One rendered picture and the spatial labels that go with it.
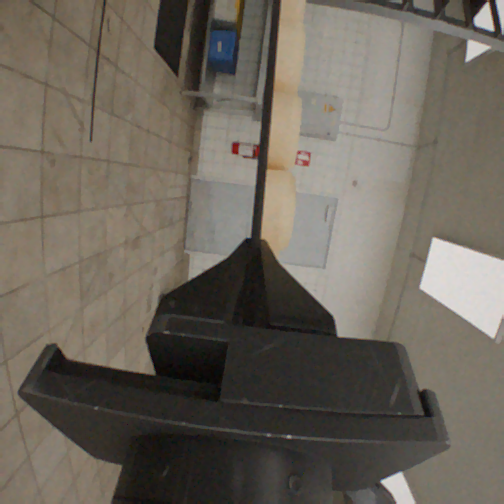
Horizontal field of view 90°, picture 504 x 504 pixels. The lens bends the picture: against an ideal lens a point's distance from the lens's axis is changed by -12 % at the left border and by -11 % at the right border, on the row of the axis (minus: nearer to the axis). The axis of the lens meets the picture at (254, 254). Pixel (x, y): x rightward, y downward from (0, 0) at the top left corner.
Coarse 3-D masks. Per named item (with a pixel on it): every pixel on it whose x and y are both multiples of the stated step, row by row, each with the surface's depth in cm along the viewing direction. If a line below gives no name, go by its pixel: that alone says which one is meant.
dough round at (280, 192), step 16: (272, 176) 16; (288, 176) 16; (272, 192) 16; (288, 192) 16; (272, 208) 16; (288, 208) 16; (272, 224) 16; (288, 224) 16; (272, 240) 17; (288, 240) 17
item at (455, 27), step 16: (0, 0) 63; (320, 0) 62; (336, 0) 61; (352, 0) 61; (384, 0) 61; (384, 16) 63; (400, 16) 62; (416, 16) 61; (432, 16) 61; (448, 32) 63; (464, 32) 61; (480, 32) 60; (496, 48) 63
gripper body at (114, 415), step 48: (48, 384) 6; (96, 384) 6; (144, 384) 7; (192, 384) 7; (96, 432) 7; (144, 432) 6; (192, 432) 6; (240, 432) 5; (288, 432) 5; (336, 432) 6; (384, 432) 6; (432, 432) 6; (144, 480) 5; (192, 480) 5; (240, 480) 5; (288, 480) 5; (336, 480) 8
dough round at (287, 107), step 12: (276, 96) 16; (288, 96) 17; (276, 108) 16; (288, 108) 16; (300, 108) 16; (276, 120) 16; (288, 120) 16; (300, 120) 16; (276, 132) 16; (288, 132) 16; (276, 144) 17; (288, 144) 17; (276, 156) 17; (288, 156) 17; (276, 168) 19; (288, 168) 19
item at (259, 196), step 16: (272, 16) 15; (272, 32) 15; (272, 48) 14; (272, 64) 14; (272, 80) 14; (272, 96) 14; (256, 176) 14; (256, 192) 14; (256, 208) 14; (256, 224) 13; (256, 240) 13; (256, 256) 13; (256, 272) 13; (256, 288) 13
